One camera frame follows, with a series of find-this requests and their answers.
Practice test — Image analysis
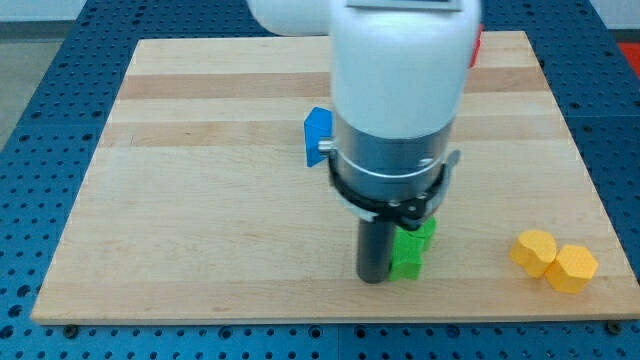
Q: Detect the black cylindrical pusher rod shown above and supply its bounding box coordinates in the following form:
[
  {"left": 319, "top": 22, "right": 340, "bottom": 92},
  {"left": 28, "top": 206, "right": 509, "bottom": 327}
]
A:
[{"left": 356, "top": 220, "right": 396, "bottom": 284}]

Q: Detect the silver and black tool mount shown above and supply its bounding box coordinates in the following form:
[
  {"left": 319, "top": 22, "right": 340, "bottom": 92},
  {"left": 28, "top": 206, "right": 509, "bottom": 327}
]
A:
[{"left": 325, "top": 114, "right": 460, "bottom": 231}]

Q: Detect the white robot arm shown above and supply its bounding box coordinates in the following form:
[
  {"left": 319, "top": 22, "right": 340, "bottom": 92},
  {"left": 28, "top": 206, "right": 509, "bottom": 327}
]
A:
[{"left": 248, "top": 0, "right": 481, "bottom": 284}]

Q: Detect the green star block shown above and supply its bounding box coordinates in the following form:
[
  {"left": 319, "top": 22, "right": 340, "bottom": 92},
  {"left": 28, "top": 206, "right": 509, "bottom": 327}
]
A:
[{"left": 389, "top": 228, "right": 426, "bottom": 281}]

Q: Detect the blue block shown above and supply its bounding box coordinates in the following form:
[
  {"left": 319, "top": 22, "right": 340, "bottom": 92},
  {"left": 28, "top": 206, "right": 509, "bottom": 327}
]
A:
[{"left": 303, "top": 107, "right": 333, "bottom": 167}]

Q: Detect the yellow heart block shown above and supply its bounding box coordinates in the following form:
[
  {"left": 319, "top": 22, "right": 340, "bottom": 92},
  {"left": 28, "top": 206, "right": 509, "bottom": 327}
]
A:
[{"left": 509, "top": 229, "right": 557, "bottom": 278}]

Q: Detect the red block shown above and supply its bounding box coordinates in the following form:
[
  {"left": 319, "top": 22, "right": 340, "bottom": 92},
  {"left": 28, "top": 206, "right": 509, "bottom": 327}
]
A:
[{"left": 469, "top": 23, "right": 484, "bottom": 68}]

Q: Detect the wooden board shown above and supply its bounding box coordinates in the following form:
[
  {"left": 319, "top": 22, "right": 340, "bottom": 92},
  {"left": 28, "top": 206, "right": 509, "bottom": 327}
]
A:
[{"left": 31, "top": 31, "right": 639, "bottom": 325}]

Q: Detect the yellow hexagon block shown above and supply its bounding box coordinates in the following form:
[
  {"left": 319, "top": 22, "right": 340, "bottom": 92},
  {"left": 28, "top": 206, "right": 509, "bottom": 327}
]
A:
[{"left": 544, "top": 245, "right": 599, "bottom": 294}]

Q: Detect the blue perforated table plate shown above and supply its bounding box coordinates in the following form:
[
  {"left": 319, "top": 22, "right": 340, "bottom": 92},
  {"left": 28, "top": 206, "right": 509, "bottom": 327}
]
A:
[{"left": 1, "top": 0, "right": 639, "bottom": 359}]

